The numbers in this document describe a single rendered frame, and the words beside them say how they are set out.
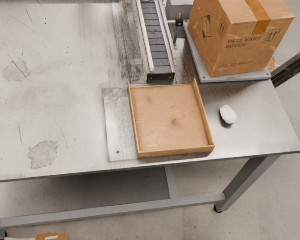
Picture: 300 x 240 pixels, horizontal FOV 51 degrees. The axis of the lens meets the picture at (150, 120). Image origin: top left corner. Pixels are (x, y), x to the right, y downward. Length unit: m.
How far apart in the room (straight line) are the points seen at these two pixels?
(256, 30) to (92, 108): 0.64
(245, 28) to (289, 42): 1.91
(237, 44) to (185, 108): 0.29
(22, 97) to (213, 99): 0.71
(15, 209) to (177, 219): 0.85
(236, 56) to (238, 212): 1.04
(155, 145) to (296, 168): 1.36
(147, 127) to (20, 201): 0.84
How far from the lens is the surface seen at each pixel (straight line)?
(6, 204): 1.71
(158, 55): 1.27
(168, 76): 1.23
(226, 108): 1.19
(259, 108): 1.28
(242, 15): 1.14
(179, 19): 1.30
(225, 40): 1.14
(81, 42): 1.38
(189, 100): 1.20
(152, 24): 1.40
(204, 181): 1.98
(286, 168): 2.23
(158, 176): 1.69
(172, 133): 1.11
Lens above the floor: 1.77
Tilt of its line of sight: 56 degrees down
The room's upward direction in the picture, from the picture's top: 10 degrees clockwise
